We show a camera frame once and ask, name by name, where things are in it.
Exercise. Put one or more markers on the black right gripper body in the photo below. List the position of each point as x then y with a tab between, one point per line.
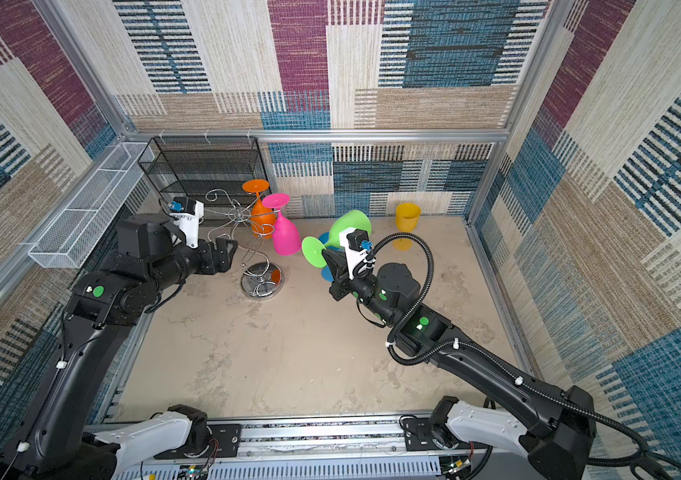
361	287

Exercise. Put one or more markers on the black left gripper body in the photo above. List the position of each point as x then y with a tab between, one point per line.
204	262

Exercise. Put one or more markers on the green plastic wine glass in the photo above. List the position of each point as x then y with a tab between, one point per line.
313	247

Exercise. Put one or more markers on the pink plastic wine glass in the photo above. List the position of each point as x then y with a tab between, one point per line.
286	238

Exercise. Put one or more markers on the yellow plastic wine glass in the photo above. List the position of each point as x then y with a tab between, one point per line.
407	219

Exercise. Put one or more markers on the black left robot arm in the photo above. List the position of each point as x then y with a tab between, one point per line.
152	254

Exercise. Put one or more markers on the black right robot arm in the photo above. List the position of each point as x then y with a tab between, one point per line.
554	429

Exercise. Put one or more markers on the orange plastic wine glass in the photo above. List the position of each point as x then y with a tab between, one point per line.
262	218

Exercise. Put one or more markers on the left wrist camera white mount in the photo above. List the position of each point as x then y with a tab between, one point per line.
187	214

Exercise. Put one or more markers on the chrome wire wine glass rack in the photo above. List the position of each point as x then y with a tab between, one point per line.
261	278

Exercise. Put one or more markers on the black wire shelf rack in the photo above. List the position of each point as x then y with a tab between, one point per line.
210	169

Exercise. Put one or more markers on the white wire mesh basket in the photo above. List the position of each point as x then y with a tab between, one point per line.
69	240

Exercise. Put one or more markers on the aluminium front rail frame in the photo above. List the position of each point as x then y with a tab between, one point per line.
335	447

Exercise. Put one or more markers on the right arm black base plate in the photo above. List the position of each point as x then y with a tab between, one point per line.
421	434

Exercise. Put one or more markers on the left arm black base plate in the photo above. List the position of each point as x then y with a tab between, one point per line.
219	440

